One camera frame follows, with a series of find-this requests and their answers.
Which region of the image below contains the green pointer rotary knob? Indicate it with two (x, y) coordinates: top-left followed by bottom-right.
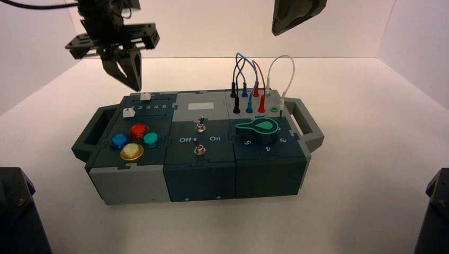
(236, 117), (280, 145)

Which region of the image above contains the blue banana plug cable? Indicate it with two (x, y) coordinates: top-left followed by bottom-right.
(236, 52), (257, 114)

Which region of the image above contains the yellow round push button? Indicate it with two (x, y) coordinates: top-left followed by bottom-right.
(120, 143), (145, 162)

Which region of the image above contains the blue round push button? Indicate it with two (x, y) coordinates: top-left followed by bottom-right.
(110, 133), (131, 151)

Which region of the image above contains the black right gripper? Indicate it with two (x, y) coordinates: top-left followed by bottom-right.
(272, 0), (328, 37)

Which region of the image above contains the grey rectangular display window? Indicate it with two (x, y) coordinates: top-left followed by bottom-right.
(187, 102), (215, 111)

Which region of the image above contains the white banana plug cable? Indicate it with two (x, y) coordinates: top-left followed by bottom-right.
(267, 55), (295, 118)

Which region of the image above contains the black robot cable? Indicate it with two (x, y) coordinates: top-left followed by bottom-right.
(0, 0), (80, 11)

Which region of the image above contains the teal round push button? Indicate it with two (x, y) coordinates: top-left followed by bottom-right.
(142, 131), (163, 149)

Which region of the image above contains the red banana plug cable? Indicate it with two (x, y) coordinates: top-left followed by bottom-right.
(252, 59), (267, 114)

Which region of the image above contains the black banana plug cable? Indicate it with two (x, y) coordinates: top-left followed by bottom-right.
(230, 56), (248, 115)

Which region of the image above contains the red round push button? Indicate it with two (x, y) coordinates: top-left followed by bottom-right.
(130, 123), (149, 140)

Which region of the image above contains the metal toggle switch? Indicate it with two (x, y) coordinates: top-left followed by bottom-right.
(195, 115), (208, 133)
(192, 138), (207, 156)

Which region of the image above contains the dark teal grey task box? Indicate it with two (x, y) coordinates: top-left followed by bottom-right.
(71, 89), (325, 206)

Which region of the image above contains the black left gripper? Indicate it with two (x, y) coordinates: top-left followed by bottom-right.
(65, 0), (160, 92)

